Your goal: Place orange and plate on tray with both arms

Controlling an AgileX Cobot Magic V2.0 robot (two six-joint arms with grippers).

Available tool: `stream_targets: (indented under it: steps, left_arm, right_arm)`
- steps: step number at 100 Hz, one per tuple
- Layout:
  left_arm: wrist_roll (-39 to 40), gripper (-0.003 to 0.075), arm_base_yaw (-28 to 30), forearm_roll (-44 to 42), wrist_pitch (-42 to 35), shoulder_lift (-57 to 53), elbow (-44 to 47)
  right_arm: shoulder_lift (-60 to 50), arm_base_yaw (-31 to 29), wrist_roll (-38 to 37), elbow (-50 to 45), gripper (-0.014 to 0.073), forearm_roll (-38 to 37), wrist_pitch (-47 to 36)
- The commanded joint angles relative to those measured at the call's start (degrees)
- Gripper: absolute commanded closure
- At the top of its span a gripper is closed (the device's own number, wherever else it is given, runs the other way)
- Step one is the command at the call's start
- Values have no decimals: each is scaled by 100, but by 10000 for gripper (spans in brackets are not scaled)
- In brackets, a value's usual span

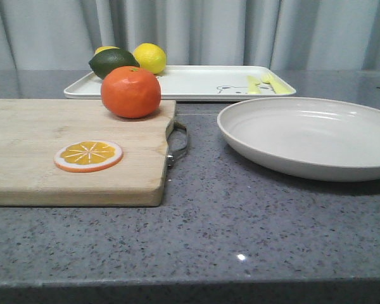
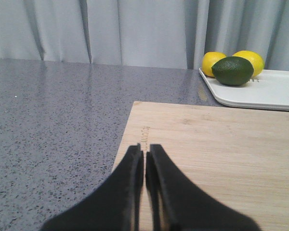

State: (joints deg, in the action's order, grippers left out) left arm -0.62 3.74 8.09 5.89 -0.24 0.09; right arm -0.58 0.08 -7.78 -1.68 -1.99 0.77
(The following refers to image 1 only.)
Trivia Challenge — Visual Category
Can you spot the orange mandarin fruit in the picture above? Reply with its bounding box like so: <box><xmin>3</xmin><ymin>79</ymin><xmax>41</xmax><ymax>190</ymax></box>
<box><xmin>101</xmin><ymin>66</ymin><xmax>161</xmax><ymax>118</ymax></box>

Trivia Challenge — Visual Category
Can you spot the beige round plate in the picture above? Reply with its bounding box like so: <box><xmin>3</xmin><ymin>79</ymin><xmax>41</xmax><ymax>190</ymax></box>
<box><xmin>217</xmin><ymin>97</ymin><xmax>380</xmax><ymax>182</ymax></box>

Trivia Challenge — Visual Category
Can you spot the white rectangular tray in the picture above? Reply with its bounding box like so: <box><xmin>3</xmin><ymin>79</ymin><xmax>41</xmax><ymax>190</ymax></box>
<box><xmin>63</xmin><ymin>65</ymin><xmax>297</xmax><ymax>102</ymax></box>

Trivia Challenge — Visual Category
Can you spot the yellow plastic knife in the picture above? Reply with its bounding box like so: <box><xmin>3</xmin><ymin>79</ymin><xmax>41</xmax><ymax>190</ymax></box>
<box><xmin>247</xmin><ymin>75</ymin><xmax>262</xmax><ymax>94</ymax></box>

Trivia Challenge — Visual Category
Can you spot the orange slice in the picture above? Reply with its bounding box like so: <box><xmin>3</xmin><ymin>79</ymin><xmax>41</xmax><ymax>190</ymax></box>
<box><xmin>54</xmin><ymin>140</ymin><xmax>123</xmax><ymax>173</ymax></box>

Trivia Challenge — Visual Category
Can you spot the yellow plastic fork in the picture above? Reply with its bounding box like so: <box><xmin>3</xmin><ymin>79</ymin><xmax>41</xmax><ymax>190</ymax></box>
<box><xmin>262</xmin><ymin>73</ymin><xmax>294</xmax><ymax>94</ymax></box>

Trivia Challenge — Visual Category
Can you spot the green lime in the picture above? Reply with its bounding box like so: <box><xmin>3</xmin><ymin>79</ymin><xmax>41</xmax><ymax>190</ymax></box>
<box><xmin>89</xmin><ymin>48</ymin><xmax>140</xmax><ymax>79</ymax></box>

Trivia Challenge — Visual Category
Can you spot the yellow lemon behind lime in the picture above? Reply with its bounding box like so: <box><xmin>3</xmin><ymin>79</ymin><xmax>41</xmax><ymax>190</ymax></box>
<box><xmin>94</xmin><ymin>46</ymin><xmax>119</xmax><ymax>56</ymax></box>

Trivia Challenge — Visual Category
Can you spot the wooden cutting board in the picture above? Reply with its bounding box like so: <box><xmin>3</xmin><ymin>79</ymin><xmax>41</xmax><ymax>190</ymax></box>
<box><xmin>0</xmin><ymin>99</ymin><xmax>176</xmax><ymax>206</ymax></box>

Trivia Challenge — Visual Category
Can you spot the grey curtain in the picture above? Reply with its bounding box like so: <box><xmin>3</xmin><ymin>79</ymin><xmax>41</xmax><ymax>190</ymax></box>
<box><xmin>0</xmin><ymin>1</ymin><xmax>380</xmax><ymax>71</ymax></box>

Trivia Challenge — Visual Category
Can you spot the metal cutting board handle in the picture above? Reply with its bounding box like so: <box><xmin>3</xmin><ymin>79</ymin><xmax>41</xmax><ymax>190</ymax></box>
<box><xmin>166</xmin><ymin>120</ymin><xmax>190</xmax><ymax>168</ymax></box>

